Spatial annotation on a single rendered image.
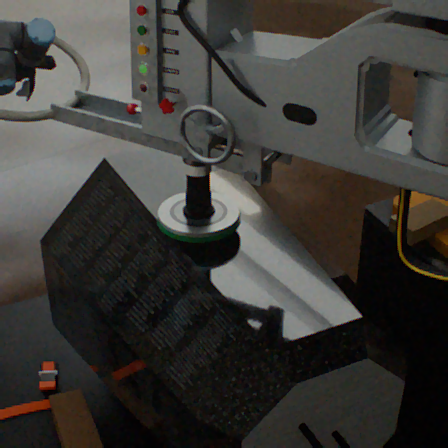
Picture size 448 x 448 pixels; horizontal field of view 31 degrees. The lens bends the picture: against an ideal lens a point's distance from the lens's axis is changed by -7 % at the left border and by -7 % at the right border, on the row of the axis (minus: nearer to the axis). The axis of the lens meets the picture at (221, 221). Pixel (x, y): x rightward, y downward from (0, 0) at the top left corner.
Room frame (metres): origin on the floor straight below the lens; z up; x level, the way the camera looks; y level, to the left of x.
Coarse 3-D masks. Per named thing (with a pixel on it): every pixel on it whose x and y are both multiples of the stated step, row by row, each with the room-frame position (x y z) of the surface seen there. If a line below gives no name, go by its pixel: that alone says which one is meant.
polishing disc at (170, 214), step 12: (168, 204) 1.94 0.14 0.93; (180, 204) 1.94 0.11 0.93; (216, 204) 1.94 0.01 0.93; (228, 204) 1.94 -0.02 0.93; (168, 216) 1.88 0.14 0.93; (180, 216) 1.88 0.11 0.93; (216, 216) 1.88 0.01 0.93; (228, 216) 1.88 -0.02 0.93; (168, 228) 1.83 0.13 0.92; (180, 228) 1.82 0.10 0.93; (192, 228) 1.82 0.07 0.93; (204, 228) 1.82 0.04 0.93; (216, 228) 1.82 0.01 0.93; (228, 228) 1.83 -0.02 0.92
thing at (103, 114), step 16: (80, 96) 2.17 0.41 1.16; (96, 96) 2.14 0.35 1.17; (64, 112) 2.06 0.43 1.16; (80, 112) 2.03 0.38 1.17; (96, 112) 2.12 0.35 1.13; (112, 112) 2.11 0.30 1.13; (96, 128) 2.00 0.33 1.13; (112, 128) 1.97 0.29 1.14; (128, 128) 1.94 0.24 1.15; (144, 144) 1.92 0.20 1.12; (160, 144) 1.89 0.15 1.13; (176, 144) 1.87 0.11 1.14; (240, 144) 1.90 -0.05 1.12; (192, 160) 1.84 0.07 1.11; (240, 160) 1.78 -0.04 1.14; (272, 160) 1.80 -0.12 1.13; (288, 160) 1.83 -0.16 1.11
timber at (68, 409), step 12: (60, 396) 2.00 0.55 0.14; (72, 396) 2.00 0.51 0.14; (60, 408) 1.94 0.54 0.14; (72, 408) 1.94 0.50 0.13; (84, 408) 1.94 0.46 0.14; (60, 420) 1.88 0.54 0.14; (72, 420) 1.88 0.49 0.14; (84, 420) 1.88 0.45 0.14; (60, 432) 1.83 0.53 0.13; (72, 432) 1.82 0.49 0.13; (84, 432) 1.83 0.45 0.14; (96, 432) 1.83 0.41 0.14; (72, 444) 1.77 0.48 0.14; (84, 444) 1.77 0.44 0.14; (96, 444) 1.77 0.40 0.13
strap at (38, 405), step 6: (36, 402) 2.08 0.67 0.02; (42, 402) 2.08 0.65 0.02; (48, 402) 2.08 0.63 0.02; (12, 408) 2.04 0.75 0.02; (18, 408) 2.04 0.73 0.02; (24, 408) 2.04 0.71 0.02; (30, 408) 2.05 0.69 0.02; (36, 408) 2.05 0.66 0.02; (42, 408) 2.05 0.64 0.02; (0, 414) 2.01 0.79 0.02; (6, 414) 2.01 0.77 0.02; (12, 414) 2.01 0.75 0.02; (18, 414) 2.02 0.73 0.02
